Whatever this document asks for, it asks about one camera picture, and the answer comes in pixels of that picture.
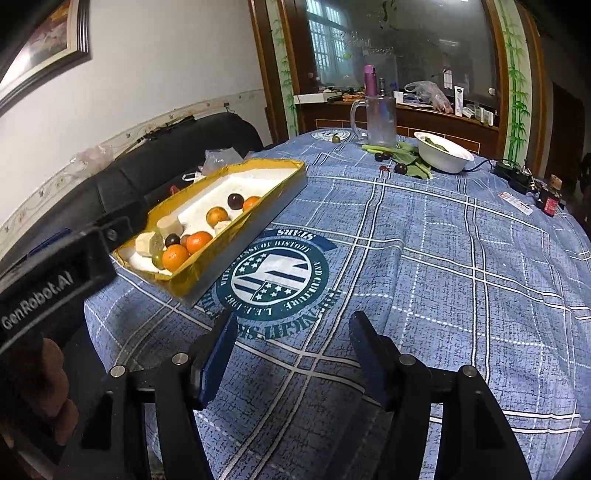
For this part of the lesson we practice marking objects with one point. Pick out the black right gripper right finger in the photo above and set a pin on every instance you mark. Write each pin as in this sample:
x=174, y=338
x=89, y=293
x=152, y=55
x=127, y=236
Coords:
x=406, y=388

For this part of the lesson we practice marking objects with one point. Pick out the small orange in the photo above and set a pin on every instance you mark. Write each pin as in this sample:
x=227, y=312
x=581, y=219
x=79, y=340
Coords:
x=249, y=203

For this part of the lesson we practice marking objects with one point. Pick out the green grape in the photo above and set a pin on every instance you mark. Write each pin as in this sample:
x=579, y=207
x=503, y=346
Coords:
x=157, y=260

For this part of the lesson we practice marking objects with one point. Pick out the framed wall picture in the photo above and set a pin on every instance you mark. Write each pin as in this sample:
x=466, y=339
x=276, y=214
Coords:
x=59, y=43

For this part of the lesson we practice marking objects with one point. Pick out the black leather sofa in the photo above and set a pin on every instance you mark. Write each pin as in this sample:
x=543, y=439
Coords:
x=146, y=172

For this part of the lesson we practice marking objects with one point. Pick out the white peeled fruit chunk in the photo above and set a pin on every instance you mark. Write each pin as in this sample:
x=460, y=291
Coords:
x=168, y=225

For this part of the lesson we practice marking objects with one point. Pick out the dark purple plum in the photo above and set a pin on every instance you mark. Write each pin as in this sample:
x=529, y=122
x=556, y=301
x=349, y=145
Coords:
x=235, y=201

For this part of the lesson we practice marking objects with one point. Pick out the orange mandarin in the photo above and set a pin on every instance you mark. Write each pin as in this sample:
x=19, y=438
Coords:
x=173, y=257

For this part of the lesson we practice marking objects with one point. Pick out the purple thermos bottle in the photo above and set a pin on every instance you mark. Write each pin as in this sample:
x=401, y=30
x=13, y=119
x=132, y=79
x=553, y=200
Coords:
x=371, y=80

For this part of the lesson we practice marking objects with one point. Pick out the wooden sideboard cabinet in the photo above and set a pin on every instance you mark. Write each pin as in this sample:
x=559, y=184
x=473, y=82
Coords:
x=479, y=138

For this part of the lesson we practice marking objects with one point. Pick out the red black small box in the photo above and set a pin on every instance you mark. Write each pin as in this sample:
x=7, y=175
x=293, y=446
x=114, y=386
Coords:
x=549, y=195

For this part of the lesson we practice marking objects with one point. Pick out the blue plaid tablecloth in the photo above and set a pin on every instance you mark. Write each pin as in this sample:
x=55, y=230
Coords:
x=448, y=270

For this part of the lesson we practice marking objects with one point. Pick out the white plastic bag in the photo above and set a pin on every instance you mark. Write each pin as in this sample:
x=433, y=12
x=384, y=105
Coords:
x=429, y=92

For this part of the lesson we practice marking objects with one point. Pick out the yellow white tray box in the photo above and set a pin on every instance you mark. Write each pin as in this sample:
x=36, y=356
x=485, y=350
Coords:
x=276, y=181

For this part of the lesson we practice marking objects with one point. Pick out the dark orange tangerine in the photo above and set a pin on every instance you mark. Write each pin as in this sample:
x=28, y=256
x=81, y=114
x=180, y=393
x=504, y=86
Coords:
x=196, y=241

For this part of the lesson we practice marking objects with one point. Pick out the white bowl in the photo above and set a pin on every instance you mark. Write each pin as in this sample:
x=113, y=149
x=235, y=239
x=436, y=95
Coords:
x=443, y=154

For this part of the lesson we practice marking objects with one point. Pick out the small dark grape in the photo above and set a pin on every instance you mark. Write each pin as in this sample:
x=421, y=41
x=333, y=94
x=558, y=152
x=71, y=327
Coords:
x=401, y=169

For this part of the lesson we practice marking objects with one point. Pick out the clear glass pitcher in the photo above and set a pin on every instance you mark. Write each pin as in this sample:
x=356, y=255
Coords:
x=381, y=121

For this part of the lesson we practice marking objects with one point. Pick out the left hand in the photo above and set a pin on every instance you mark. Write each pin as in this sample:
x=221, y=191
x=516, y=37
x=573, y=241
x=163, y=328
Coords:
x=54, y=402

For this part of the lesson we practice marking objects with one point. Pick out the white paper card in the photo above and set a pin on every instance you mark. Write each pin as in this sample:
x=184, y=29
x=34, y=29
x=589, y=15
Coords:
x=516, y=203

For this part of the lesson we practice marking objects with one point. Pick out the green leafy vegetable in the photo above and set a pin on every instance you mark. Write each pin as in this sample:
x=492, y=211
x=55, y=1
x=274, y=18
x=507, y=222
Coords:
x=404, y=153

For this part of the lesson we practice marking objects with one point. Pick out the clear plastic bag on sofa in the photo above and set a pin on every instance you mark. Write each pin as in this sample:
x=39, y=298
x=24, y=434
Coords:
x=214, y=160

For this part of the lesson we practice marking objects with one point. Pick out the black electronic devices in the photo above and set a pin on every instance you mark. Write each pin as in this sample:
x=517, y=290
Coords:
x=519, y=179

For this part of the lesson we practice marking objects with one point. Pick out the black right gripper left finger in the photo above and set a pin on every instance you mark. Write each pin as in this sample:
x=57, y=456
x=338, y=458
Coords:
x=187, y=383

